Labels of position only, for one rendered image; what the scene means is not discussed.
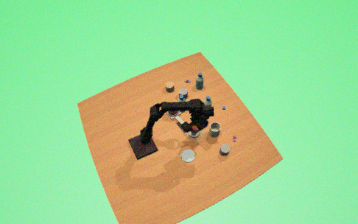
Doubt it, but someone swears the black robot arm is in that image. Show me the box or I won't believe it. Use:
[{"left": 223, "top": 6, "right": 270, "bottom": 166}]
[{"left": 140, "top": 99, "right": 214, "bottom": 146}]

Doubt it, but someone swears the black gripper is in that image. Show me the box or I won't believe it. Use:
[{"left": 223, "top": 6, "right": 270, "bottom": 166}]
[{"left": 181, "top": 114, "right": 209, "bottom": 133}]

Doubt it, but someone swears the grey bottle with dark blue cap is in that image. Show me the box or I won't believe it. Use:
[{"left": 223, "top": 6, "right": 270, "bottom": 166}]
[
  {"left": 178, "top": 94, "right": 186, "bottom": 102},
  {"left": 204, "top": 95, "right": 211, "bottom": 107},
  {"left": 196, "top": 72, "right": 203, "bottom": 90}
]

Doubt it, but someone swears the dark grey cylinder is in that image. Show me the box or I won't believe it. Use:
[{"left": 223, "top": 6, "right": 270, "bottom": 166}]
[
  {"left": 220, "top": 144, "right": 230, "bottom": 156},
  {"left": 179, "top": 88, "right": 188, "bottom": 99}
]

